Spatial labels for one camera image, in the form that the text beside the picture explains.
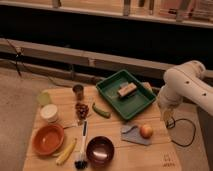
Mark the green plastic tray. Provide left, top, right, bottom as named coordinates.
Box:
left=96, top=70, right=156, bottom=121

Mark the brown sponge block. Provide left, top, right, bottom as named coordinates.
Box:
left=118, top=83, right=137, bottom=97

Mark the grey cloth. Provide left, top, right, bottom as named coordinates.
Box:
left=121, top=124, right=151, bottom=146

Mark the white black brush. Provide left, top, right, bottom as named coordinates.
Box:
left=74, top=121, right=87, bottom=170

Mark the metal cup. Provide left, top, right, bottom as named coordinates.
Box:
left=72, top=84, right=84, bottom=100

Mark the purple bowl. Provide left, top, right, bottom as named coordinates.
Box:
left=86, top=136, right=115, bottom=167

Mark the dark red grapes bunch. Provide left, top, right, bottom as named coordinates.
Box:
left=75, top=102, right=89, bottom=120

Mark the yellow banana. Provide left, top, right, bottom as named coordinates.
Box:
left=56, top=138, right=77, bottom=165

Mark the orange bowl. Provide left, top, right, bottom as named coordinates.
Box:
left=32, top=124, right=65, bottom=156

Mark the red yellow apple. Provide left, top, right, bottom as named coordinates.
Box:
left=140, top=124, right=153, bottom=139

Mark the white round container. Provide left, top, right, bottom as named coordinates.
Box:
left=40, top=104, right=59, bottom=123

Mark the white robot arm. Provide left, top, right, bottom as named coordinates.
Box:
left=157, top=60, right=213, bottom=122

